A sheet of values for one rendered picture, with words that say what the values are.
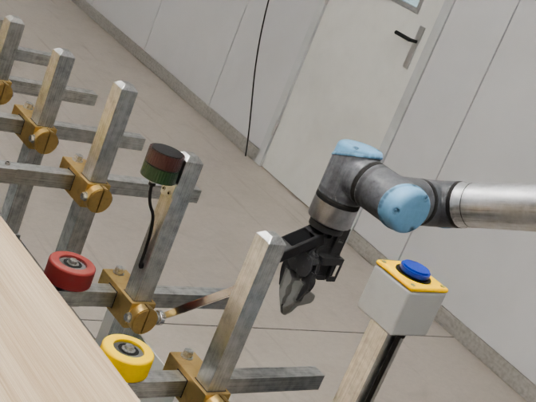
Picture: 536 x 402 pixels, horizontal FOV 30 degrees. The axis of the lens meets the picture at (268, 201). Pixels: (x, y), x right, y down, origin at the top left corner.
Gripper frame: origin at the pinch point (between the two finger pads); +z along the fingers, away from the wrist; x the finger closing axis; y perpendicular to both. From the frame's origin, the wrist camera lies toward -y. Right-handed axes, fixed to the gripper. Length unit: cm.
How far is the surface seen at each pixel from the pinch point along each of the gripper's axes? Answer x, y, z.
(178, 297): -1.6, -27.7, -2.7
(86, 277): -4, -50, -7
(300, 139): 266, 239, 55
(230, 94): 344, 243, 60
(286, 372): -25.4, -19.4, -2.9
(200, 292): -0.5, -22.4, -3.4
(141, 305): -7.1, -39.3, -4.3
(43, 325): -18, -64, -7
